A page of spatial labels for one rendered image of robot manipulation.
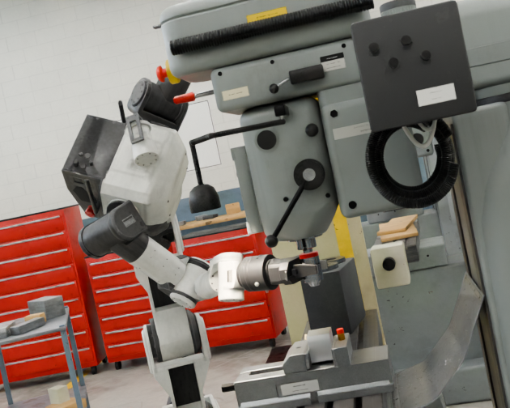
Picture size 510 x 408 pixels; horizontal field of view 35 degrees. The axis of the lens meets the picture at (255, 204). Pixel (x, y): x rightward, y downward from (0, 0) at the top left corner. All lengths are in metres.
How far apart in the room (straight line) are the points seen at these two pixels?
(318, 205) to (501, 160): 0.41
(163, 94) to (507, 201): 1.07
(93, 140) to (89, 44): 9.33
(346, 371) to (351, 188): 0.40
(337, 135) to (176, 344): 1.05
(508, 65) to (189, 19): 0.70
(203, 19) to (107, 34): 9.74
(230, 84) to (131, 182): 0.53
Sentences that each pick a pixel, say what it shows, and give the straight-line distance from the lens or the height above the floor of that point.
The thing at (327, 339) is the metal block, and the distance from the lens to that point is 1.82.
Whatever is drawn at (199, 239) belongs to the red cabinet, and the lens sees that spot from 6.63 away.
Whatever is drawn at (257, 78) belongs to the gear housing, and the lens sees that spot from 1.82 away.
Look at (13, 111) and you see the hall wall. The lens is 11.99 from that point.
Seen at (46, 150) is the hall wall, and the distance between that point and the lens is 11.80.
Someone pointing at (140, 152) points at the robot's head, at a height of 1.59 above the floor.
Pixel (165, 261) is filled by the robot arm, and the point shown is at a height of 1.29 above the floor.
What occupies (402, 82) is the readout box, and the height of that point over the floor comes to 1.60.
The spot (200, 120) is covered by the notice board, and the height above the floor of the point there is 2.20.
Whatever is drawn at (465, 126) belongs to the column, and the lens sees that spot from 1.77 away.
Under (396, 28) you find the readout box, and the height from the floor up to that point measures 1.70.
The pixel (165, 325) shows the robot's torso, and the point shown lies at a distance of 2.58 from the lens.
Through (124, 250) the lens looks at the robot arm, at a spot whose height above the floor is 1.35.
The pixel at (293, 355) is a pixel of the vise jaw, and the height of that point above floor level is 1.08.
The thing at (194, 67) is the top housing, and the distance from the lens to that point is 1.84.
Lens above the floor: 1.51
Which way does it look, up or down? 3 degrees down
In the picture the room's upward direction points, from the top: 12 degrees counter-clockwise
